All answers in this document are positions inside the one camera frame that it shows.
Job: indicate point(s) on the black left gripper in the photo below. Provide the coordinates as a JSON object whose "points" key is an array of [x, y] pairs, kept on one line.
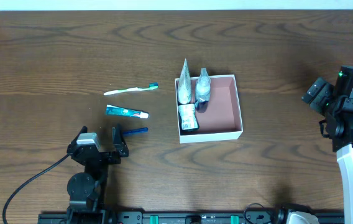
{"points": [[102, 156]]}

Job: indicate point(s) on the green toothpaste tube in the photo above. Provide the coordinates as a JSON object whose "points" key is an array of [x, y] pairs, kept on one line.
{"points": [[118, 111]]}

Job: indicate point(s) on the green white soap packet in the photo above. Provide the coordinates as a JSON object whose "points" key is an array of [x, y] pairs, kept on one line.
{"points": [[188, 117]]}

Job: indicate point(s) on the blue hand soap pump bottle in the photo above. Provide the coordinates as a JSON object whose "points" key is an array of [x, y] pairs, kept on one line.
{"points": [[202, 91]]}

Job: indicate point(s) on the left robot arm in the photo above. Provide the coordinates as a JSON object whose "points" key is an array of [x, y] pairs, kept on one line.
{"points": [[87, 189]]}

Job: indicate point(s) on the blue disposable razor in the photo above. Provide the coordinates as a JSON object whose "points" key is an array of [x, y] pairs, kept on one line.
{"points": [[135, 131]]}

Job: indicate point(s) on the green white toothbrush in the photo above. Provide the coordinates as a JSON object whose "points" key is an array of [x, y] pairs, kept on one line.
{"points": [[152, 86]]}

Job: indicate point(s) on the white box with pink inside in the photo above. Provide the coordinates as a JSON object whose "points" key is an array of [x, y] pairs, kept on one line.
{"points": [[222, 120]]}

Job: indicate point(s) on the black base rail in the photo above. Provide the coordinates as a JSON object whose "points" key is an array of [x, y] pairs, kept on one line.
{"points": [[254, 213]]}

